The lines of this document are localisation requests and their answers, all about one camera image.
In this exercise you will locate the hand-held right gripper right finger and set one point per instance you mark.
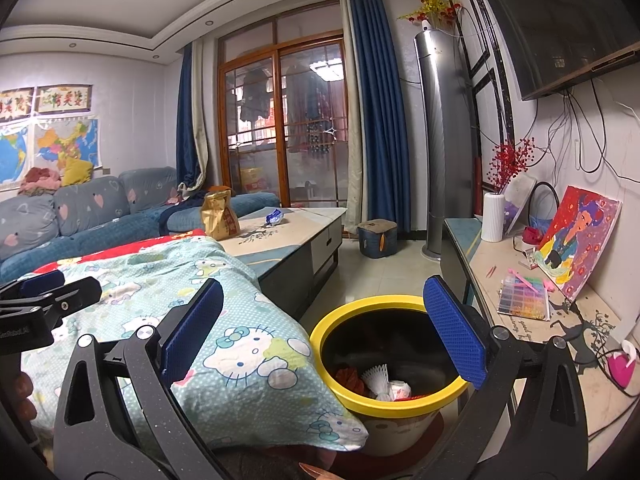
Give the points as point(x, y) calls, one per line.
point(455, 330)

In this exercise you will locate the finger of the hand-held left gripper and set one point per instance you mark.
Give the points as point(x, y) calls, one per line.
point(42, 280)
point(75, 295)

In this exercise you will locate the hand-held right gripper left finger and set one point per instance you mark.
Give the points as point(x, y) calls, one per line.
point(192, 325)

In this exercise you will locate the white plastic bag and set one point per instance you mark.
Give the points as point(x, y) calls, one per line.
point(400, 390)

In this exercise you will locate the yellow rimmed trash bin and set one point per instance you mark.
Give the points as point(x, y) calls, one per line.
point(415, 405)

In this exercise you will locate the white shuttlecock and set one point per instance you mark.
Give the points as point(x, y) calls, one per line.
point(377, 380)

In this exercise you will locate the red plastic bag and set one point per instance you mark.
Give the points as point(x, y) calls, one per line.
point(350, 382)

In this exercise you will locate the person's left hand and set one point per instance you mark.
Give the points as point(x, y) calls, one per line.
point(20, 392)

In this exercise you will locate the person's right hand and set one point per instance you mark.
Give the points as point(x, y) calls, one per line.
point(315, 471)

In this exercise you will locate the red blanket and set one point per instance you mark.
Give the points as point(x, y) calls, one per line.
point(125, 250)

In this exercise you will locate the cartoon cat printed blanket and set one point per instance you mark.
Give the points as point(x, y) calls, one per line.
point(260, 340)

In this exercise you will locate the colourful bead box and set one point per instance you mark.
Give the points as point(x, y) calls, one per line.
point(522, 297)

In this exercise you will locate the blue grey sofa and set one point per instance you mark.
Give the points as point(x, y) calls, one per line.
point(100, 220)

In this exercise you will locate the television cabinet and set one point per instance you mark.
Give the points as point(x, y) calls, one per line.
point(500, 260)

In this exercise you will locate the pink plastic tool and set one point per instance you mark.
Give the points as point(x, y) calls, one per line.
point(525, 278)

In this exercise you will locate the pile of pink red clothes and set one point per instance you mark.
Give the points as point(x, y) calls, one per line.
point(40, 180)

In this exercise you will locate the yellow pillow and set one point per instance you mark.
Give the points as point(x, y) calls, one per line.
point(77, 172)

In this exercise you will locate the gold paper bag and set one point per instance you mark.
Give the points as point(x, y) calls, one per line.
point(220, 215)

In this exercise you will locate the dark storage stool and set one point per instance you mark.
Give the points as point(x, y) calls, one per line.
point(377, 242)

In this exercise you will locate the white ribbed vase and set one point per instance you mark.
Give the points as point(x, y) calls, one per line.
point(494, 217)

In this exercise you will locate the dark clothes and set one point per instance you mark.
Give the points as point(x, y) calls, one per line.
point(185, 205)

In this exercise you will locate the small red object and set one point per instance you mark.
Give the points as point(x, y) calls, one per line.
point(532, 236)

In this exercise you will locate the blue foil wrapper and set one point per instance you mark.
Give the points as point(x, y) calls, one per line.
point(276, 217)

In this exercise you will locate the grey coffee table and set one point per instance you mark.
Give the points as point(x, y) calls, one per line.
point(300, 230)

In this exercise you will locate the colourful figure painting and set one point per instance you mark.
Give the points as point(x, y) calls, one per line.
point(580, 240)

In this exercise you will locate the yellow cardboard box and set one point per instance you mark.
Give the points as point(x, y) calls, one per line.
point(254, 180)

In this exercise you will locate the pink round object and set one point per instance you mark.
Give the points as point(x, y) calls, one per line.
point(622, 370)

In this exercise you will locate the beige curtain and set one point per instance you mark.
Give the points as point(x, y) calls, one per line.
point(355, 170)
point(202, 150)

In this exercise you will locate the red berry branches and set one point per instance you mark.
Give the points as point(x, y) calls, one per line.
point(510, 160)

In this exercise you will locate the grey tower air conditioner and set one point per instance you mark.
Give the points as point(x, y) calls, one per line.
point(445, 150)

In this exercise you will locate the blue curtain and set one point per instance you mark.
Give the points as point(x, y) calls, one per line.
point(380, 110)
point(186, 120)

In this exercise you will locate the wooden framed glass sliding door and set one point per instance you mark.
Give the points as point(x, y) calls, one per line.
point(305, 125)

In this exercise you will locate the yellow red artificial flowers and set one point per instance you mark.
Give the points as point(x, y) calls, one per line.
point(432, 0)

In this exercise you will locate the world map wall poster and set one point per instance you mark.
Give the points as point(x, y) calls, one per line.
point(12, 155)

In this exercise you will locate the country map wall poster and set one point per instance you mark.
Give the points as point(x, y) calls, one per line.
point(65, 140)

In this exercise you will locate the framed embroidery wall picture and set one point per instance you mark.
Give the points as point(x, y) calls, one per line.
point(62, 99)
point(15, 105)

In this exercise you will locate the wall mounted television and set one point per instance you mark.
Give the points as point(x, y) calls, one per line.
point(560, 25)

